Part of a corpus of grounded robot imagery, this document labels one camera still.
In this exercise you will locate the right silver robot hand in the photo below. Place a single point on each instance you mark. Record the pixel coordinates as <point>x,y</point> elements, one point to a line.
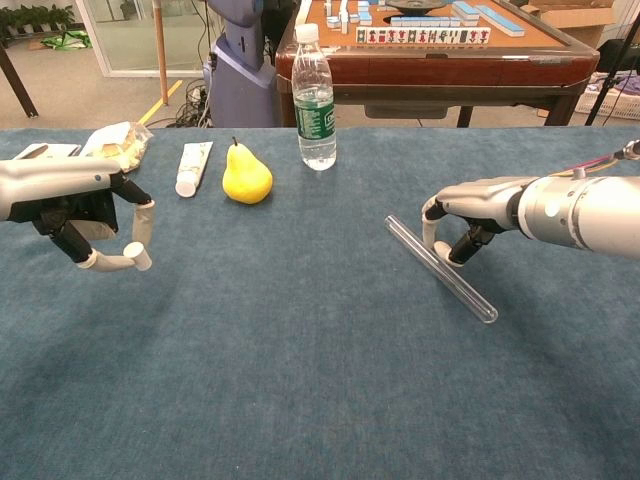
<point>480,200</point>

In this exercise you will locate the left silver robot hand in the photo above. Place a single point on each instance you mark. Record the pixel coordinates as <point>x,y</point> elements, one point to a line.
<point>50,182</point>

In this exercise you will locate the clear glass test tube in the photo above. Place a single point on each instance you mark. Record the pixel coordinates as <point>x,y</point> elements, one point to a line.
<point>470,295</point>

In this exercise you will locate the small white tube cap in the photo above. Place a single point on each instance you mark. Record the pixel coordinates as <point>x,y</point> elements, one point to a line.
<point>139,256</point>

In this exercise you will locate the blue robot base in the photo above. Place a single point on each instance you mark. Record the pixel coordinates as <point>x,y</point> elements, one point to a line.
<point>240,80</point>

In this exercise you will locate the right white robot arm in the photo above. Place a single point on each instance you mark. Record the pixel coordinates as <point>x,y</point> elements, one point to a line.
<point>575,210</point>

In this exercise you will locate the white squeeze tube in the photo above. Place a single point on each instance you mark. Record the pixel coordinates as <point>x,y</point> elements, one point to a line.
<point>192,167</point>

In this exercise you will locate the razor on yellow card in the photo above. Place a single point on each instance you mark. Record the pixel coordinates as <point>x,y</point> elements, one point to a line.
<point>45,151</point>

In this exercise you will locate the clear bag of snacks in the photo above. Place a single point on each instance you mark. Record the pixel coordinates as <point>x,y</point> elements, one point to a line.
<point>120,142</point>

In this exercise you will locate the black table leg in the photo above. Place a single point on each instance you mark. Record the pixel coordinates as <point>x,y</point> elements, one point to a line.
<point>20,85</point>

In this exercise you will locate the brown mahjong table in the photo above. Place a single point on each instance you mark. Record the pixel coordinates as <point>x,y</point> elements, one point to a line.
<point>425,70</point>

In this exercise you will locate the green bag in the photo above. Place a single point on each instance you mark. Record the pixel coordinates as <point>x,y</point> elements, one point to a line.
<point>67,40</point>

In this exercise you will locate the white plastic basket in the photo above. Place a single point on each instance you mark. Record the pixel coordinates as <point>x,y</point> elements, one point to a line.
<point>615,105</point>

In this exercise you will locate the wooden pole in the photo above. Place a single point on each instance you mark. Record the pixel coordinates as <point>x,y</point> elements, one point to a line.
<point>161,60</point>

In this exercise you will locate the potted green plants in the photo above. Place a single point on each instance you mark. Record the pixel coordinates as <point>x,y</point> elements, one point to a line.
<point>35,17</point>

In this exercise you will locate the black tripod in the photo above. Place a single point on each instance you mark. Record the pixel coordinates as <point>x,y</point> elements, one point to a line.
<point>607,82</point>

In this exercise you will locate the face-up mahjong tile row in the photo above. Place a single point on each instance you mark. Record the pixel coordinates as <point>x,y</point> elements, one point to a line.
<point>422,36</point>

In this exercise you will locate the blue-backed mahjong tile row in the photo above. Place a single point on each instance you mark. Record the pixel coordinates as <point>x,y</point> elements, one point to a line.
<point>465,12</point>
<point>425,21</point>
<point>500,21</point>

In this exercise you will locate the clear plastic water bottle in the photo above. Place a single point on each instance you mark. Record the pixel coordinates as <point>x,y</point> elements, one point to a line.
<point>314,120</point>

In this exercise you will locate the yellow pear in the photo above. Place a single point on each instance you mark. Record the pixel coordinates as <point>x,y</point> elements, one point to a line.
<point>247,180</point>

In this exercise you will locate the cardboard box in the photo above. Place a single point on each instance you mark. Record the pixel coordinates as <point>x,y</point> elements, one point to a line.
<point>575,17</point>

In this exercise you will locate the blue table cloth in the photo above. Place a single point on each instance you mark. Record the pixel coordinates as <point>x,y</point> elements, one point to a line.
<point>300,350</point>

